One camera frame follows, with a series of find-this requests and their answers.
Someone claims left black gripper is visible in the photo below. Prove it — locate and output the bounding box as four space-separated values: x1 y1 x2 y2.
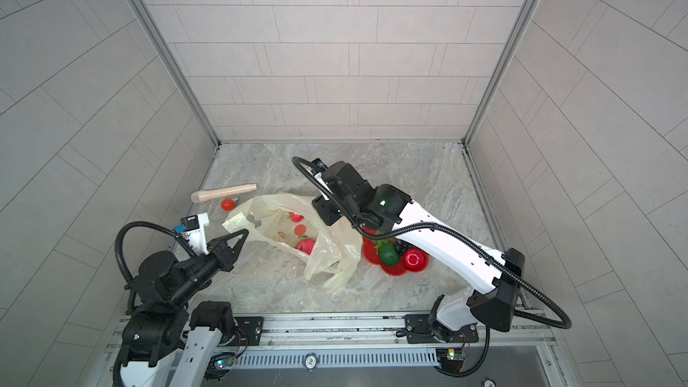
171 228 252 306

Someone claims cream plastic bag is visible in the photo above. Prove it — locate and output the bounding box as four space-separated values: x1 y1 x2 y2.
223 193 363 293

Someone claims green avocado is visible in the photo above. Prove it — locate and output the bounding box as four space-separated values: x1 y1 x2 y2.
377 241 400 267

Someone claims dark grape bunch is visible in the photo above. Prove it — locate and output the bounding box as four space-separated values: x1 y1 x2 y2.
395 239 413 257

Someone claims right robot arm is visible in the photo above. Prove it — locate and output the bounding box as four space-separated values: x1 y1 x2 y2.
292 157 573 342

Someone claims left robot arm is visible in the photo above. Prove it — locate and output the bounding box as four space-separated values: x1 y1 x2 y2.
112 221 250 386

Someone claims small red ball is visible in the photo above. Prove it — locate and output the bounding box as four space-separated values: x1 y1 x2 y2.
220 198 236 211

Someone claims wooden rolling pin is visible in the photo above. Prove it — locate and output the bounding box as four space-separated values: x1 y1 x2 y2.
191 184 258 204

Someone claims red flower-shaped bowl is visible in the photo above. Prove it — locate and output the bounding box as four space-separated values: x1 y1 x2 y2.
363 238 430 277

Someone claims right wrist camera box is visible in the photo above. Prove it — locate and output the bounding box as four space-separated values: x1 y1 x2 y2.
311 159 327 173

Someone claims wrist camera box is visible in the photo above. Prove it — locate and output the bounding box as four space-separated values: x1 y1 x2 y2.
174 212 210 255
311 159 327 173

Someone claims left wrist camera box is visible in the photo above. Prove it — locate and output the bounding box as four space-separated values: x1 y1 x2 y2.
174 212 210 255

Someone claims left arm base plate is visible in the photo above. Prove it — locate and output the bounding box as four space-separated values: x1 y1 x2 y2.
219 316 265 350

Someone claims black corrugated cable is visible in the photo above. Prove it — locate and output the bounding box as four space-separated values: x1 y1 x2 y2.
114 220 197 313

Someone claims aluminium mounting rail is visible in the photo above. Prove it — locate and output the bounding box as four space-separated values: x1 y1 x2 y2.
104 308 555 353

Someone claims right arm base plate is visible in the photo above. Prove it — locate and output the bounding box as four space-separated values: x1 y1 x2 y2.
396 314 479 345

